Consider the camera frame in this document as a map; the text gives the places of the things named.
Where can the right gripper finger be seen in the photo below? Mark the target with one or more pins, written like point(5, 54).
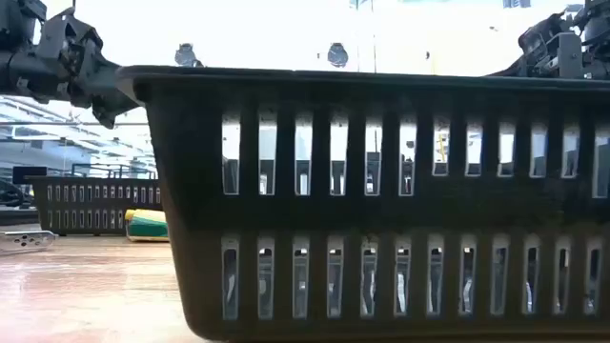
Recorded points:
point(543, 38)
point(524, 67)

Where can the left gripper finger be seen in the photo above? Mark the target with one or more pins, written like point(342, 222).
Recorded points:
point(105, 78)
point(106, 112)

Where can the black slotted plastic basket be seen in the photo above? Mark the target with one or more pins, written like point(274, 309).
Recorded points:
point(190, 214)
point(95, 206)

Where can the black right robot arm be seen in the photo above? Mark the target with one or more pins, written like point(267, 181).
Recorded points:
point(595, 19)

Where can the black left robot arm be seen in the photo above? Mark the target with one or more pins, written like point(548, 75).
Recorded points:
point(14, 71)

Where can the dark round ceiling fixture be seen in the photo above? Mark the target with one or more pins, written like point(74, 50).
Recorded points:
point(337, 54)
point(185, 54)

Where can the black monitor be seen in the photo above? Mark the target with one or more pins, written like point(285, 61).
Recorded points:
point(28, 175)

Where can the black chair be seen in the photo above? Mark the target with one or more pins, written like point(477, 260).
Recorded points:
point(9, 195)

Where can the silver perforated metal bracket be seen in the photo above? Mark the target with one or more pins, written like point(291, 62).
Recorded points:
point(40, 238)

